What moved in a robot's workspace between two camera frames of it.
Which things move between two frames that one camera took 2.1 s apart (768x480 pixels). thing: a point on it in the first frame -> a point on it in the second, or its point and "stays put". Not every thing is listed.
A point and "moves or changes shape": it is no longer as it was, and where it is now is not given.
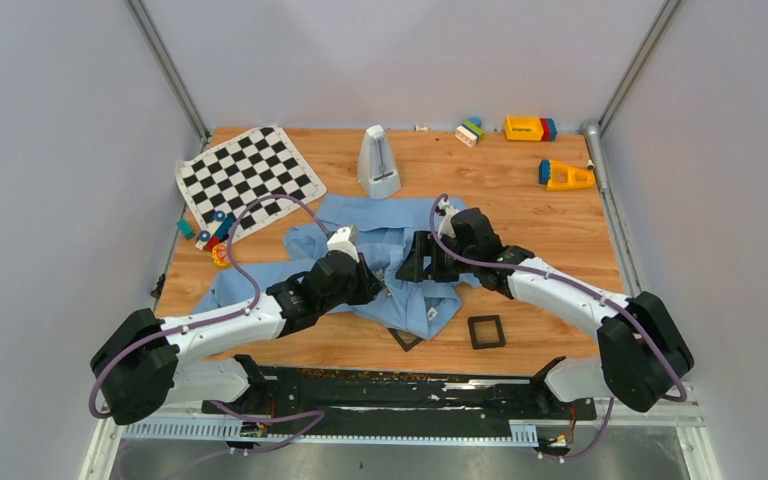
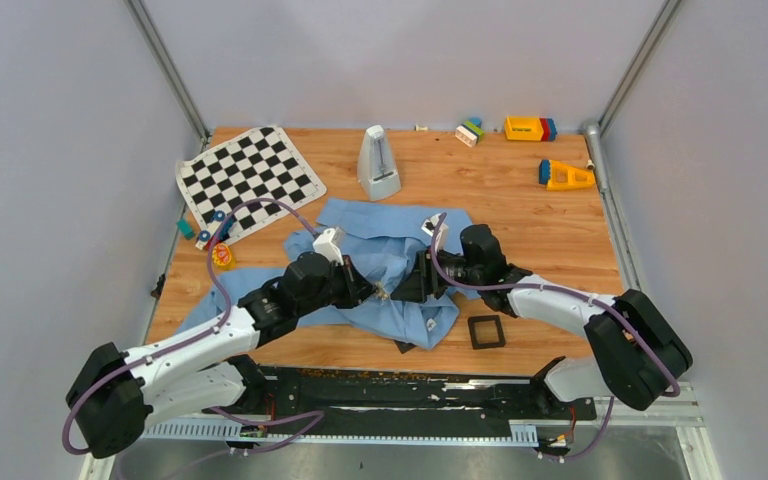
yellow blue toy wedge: x=557 y=175 stays put
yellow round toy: x=219 y=255 stays put
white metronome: x=377 y=172 stays put
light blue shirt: x=377 y=222 moves or changes shape
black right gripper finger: x=420 y=263 -> x=413 y=288
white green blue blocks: x=470 y=132 stays put
